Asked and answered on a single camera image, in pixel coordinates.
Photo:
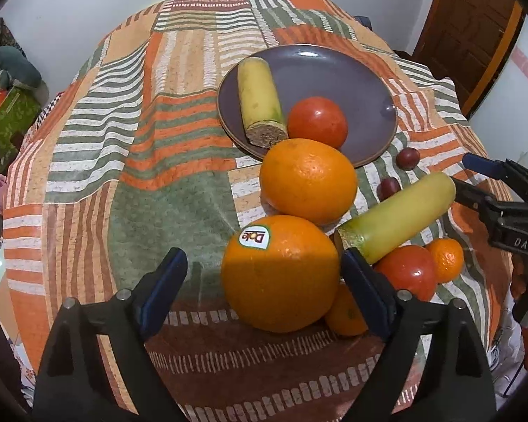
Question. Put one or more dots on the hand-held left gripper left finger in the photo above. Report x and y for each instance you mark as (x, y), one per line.
(160, 292)

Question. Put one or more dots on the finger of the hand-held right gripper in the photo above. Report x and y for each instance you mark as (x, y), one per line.
(471, 193)
(482, 165)

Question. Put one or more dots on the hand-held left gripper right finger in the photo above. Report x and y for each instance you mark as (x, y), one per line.
(367, 294)

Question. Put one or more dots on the long yellow banana piece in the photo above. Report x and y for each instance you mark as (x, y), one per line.
(400, 215)

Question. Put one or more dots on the dark purple plate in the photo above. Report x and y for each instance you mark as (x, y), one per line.
(334, 74)

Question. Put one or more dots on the small mandarin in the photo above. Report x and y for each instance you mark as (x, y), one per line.
(343, 312)
(449, 259)

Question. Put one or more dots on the red tomato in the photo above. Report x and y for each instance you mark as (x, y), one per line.
(409, 272)
(317, 121)

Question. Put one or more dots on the dark red grape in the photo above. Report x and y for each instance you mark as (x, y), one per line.
(408, 158)
(388, 188)

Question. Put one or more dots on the large orange with sticker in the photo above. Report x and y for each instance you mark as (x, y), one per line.
(277, 281)

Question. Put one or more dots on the plain large orange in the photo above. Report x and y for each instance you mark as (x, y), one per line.
(308, 180)

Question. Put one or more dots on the striped patchwork tablecloth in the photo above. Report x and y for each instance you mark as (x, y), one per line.
(158, 162)

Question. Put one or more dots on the brown wooden door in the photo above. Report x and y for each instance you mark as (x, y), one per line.
(462, 22)

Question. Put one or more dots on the short yellow banana piece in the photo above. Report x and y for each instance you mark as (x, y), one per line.
(257, 96)

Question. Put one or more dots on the green printed box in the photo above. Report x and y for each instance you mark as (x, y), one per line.
(9, 114)

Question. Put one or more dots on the dark green cushion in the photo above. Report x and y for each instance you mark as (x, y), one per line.
(9, 66)

